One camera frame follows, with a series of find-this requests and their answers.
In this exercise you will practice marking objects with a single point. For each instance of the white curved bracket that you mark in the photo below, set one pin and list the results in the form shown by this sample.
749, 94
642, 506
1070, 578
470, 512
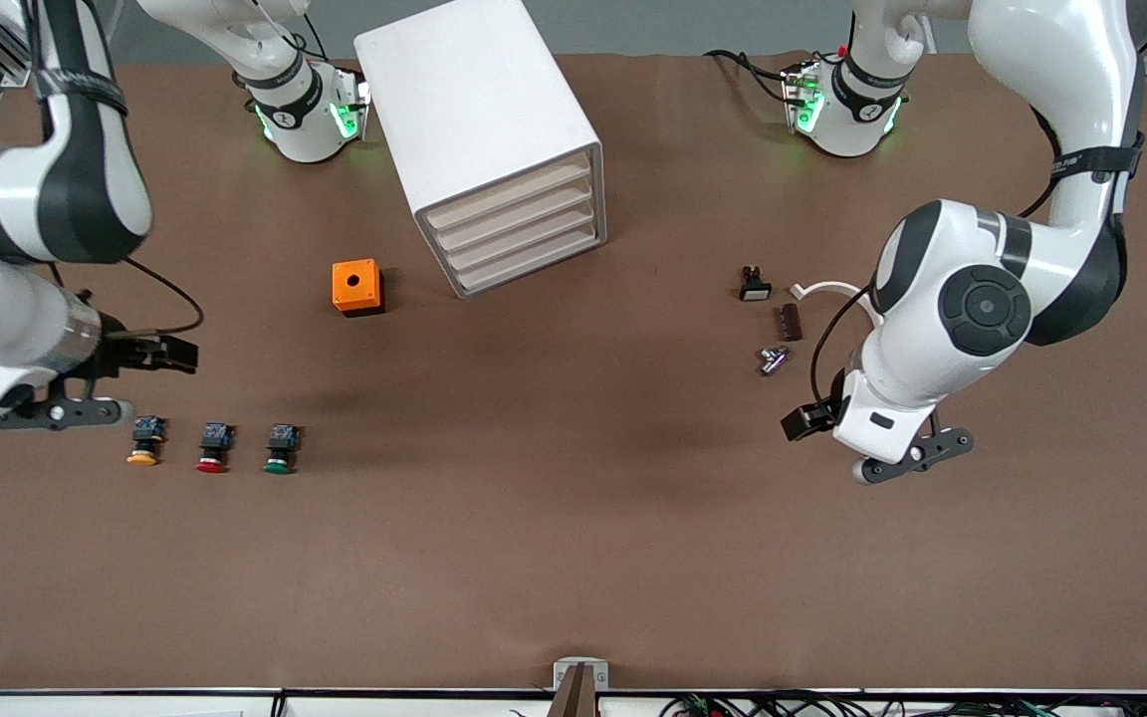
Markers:
822, 288

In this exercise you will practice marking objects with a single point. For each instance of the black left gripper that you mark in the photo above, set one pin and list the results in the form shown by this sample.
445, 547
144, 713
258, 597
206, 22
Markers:
810, 417

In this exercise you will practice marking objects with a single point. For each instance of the metal mount bracket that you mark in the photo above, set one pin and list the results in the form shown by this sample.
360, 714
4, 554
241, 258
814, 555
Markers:
580, 682

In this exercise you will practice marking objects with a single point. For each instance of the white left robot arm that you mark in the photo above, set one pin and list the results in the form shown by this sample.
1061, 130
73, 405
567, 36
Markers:
972, 299

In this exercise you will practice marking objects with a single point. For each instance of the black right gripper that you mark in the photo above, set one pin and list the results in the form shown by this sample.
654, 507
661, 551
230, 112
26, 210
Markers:
123, 356

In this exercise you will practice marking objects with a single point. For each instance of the silver key switch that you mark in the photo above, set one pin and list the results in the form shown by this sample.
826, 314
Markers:
774, 360

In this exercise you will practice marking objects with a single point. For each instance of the orange box with hole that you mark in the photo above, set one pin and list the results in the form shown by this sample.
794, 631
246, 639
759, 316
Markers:
366, 289

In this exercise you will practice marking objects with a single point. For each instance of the yellow push button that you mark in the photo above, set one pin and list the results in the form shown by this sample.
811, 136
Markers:
144, 443

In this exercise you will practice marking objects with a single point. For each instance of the green push button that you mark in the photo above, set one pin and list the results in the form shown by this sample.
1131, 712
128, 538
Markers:
281, 450

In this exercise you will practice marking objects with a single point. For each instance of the red push button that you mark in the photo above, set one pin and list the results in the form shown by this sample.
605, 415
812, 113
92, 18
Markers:
214, 448

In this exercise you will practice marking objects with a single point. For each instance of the brown terminal block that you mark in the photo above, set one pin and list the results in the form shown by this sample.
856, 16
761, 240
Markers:
791, 322

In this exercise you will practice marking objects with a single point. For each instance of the black white push button switch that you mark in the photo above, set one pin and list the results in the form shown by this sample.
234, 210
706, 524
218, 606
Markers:
755, 289

